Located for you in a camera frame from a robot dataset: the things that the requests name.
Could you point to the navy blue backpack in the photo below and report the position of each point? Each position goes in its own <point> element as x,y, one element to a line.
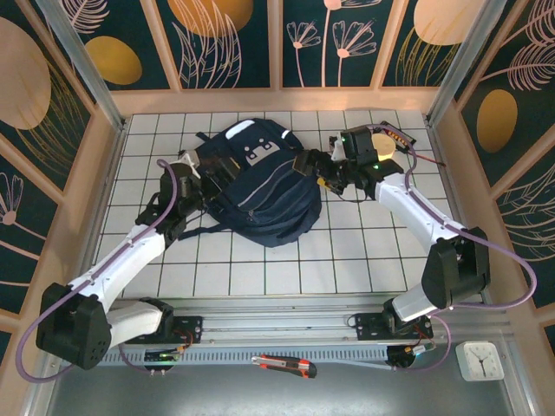
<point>269,203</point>

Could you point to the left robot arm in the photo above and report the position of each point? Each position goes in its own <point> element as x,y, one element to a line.
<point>121,264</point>

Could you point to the black charger box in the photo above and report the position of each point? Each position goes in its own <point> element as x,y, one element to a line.
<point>403,138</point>

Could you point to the black controller board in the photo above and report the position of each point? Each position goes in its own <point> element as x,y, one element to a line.
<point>407,353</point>
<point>158,356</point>

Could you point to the orange black utility knife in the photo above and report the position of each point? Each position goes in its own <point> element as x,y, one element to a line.
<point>284,366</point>

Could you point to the white alarm clock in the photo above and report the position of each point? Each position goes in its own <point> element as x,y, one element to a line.
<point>479,362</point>

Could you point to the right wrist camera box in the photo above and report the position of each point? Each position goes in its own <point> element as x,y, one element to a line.
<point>336,147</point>

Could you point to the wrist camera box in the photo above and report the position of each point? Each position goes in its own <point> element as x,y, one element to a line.
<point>336,147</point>
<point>191,161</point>

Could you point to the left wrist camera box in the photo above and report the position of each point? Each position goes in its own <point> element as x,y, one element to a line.
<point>191,161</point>

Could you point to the aluminium side rail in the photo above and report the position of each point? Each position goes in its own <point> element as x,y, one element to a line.
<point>113,164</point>
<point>437,147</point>

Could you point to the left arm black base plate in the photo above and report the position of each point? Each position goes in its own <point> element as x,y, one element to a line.
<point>191,329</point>

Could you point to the aluminium mounting rail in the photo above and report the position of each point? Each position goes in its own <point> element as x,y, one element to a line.
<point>277,320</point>

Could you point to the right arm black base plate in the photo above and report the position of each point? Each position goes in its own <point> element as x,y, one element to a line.
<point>368,325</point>

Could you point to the aluminium corner post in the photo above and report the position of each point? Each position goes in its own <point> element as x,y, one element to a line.
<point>465,65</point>
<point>85,65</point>

